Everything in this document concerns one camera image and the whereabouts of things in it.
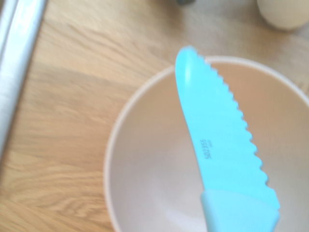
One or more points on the teal plastic serrated knife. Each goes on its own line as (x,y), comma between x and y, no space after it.
(217,145)

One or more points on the stainless steel double sink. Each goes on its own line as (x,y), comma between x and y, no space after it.
(17,48)

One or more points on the beige bowl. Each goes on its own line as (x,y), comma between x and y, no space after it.
(149,157)

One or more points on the black mug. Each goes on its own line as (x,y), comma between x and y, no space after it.
(186,2)

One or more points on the white mug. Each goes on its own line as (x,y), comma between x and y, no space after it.
(282,12)

